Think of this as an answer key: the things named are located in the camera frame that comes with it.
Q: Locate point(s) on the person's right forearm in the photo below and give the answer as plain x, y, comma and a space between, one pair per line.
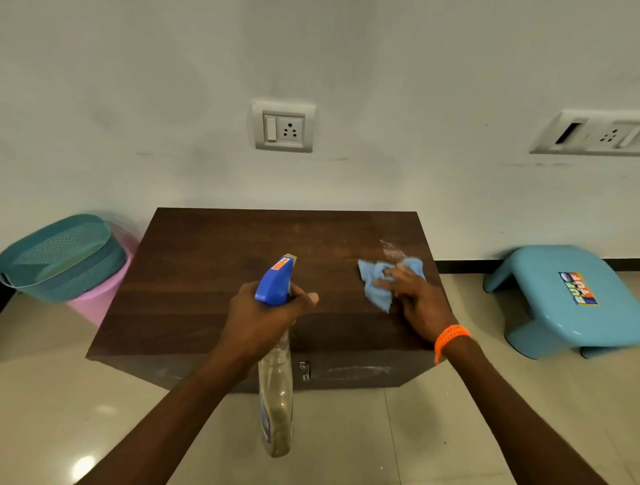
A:
515, 424

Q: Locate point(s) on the white wall socket with switch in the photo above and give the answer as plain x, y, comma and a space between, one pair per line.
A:
284, 127

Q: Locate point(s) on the person's right hand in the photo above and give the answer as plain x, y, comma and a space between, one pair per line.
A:
422, 307

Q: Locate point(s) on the pink plastic tub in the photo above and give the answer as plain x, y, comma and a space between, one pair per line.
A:
100, 305

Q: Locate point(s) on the clear spray bottle blue head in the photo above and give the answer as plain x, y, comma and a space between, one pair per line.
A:
276, 409

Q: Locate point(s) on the blue cleaning cloth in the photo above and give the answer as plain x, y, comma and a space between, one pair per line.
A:
374, 291

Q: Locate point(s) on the teal plastic mesh basket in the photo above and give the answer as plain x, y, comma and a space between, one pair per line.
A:
60, 260

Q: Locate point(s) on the wide white wall switch panel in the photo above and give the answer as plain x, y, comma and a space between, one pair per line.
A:
590, 134

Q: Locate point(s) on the person's left thumb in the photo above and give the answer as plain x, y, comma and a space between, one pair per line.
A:
304, 301

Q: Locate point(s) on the person's left forearm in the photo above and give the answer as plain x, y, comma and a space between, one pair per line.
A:
170, 424

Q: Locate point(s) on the person's right thumb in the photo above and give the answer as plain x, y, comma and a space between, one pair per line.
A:
386, 283

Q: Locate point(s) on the person's left hand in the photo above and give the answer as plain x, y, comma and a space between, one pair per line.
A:
250, 325

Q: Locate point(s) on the light blue plastic stool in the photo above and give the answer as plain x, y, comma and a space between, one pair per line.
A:
550, 310

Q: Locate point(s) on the metal cabinet latch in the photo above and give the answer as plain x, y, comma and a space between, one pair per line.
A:
305, 370

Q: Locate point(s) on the dark brown wooden cabinet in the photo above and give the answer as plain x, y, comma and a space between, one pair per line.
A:
200, 260

